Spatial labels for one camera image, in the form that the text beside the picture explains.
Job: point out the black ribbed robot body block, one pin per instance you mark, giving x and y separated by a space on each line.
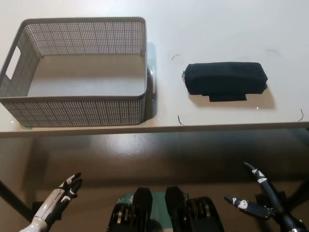
130 215
193 215

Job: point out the black robot legs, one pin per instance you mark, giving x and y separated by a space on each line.
159 205

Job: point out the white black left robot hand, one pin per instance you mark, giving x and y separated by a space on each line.
51 201

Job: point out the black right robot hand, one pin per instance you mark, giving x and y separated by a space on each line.
270 193

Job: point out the black fabric pencil case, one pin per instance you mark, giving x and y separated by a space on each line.
224 77

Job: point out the black tape patch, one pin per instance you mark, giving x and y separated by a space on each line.
224 98

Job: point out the black table leg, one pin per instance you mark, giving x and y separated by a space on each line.
299 193
14 198

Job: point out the grey perforated plastic basket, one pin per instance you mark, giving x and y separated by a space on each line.
72 111

